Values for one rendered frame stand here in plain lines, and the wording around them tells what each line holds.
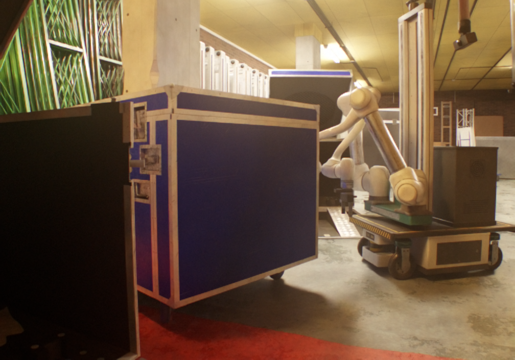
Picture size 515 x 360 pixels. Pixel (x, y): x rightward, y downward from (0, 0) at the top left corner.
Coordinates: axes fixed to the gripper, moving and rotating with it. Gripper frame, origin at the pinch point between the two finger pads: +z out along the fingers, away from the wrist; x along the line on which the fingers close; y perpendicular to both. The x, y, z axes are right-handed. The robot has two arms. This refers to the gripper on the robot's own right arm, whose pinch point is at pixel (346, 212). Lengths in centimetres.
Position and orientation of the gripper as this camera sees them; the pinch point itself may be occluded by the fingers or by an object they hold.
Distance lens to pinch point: 280.7
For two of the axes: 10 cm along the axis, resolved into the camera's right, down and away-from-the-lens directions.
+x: -1.6, -0.4, 9.9
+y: 9.9, -0.1, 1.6
